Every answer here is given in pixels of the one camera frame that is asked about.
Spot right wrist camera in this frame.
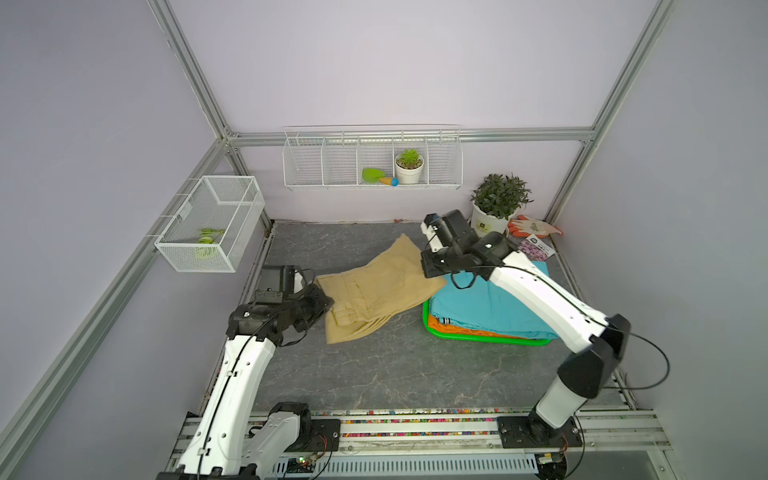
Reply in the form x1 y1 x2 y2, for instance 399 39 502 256
420 213 440 239

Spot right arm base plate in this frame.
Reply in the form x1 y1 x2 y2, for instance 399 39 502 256
497 415 583 450

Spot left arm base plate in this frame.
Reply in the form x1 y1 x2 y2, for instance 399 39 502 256
285 419 341 453

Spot white wire wall shelf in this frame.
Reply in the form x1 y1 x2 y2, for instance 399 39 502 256
282 126 464 190

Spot white wire side basket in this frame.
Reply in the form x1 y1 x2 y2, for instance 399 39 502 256
154 175 265 273

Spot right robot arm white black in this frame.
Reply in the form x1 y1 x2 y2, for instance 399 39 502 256
420 210 631 442

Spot green item in side basket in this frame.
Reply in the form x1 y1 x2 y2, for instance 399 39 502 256
194 228 226 260

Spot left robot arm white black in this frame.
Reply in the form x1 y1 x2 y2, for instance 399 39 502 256
157 265 333 479

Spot orange pants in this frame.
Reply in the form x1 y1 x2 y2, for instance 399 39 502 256
424 315 522 343

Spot green toy in shelf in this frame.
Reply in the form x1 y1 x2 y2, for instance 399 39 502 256
362 168 399 187

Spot aluminium rail frame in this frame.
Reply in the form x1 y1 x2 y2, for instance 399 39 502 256
160 407 673 480

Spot khaki pants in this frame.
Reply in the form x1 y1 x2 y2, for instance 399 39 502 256
317 234 446 344

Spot green plastic basket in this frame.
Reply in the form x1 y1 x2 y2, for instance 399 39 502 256
422 301 551 347

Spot large potted green plant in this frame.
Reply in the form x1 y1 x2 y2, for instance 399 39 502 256
471 173 533 236

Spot orange white work gloves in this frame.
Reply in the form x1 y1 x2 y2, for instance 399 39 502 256
508 215 564 238

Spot teal pants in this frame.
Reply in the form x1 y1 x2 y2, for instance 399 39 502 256
429 272 558 341

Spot small potted succulent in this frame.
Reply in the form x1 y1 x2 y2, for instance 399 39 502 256
395 149 425 185

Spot purple flower seed packet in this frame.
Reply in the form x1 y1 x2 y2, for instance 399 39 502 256
518 235 556 262

